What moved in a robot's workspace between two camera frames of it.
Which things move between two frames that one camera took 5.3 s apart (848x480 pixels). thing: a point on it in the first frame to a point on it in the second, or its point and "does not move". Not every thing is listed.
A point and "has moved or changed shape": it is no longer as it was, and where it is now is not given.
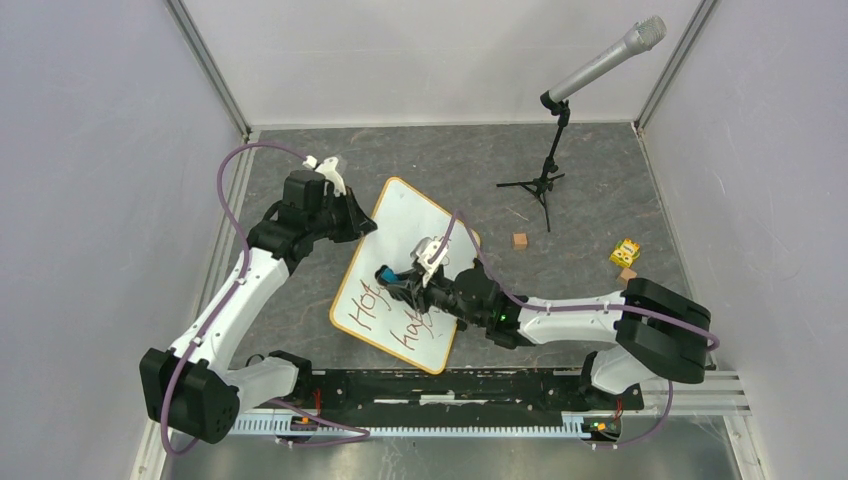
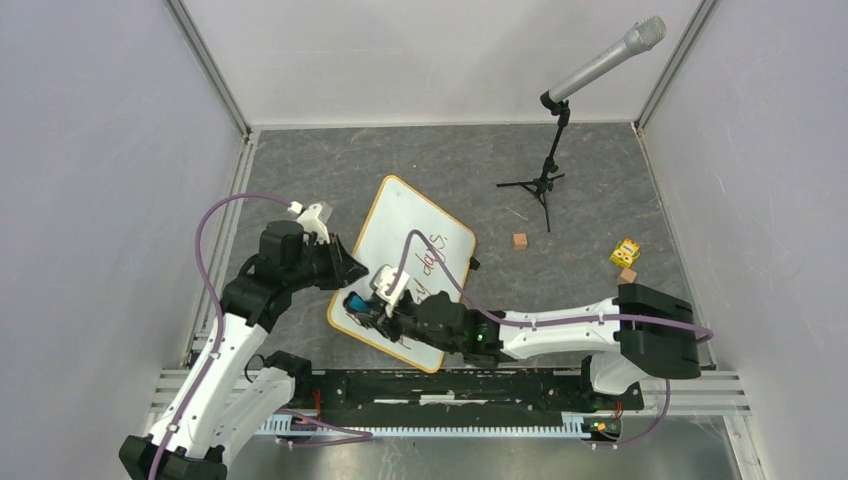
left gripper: x=358 y=223 to x=345 y=268
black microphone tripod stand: x=544 y=183 does not move
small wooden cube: x=520 y=240 does not move
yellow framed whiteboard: x=368 y=310 does not move
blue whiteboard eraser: x=387 y=274 has moved or changed shape
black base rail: x=460 y=393 does not move
